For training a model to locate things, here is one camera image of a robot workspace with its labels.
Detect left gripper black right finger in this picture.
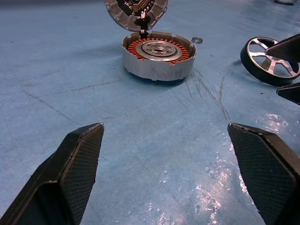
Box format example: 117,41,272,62
227,122,300,225

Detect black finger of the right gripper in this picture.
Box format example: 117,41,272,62
276,82,300,105
265,33,300,63

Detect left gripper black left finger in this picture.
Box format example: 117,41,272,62
0,122,105,225

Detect black silver spoked rotor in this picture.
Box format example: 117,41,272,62
240,36,300,87

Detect silver motor housing copper windings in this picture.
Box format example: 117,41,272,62
121,30,197,82

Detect blue plastic table cover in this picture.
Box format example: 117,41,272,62
0,0,300,225

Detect dark round gear disc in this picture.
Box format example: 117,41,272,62
104,0,169,36

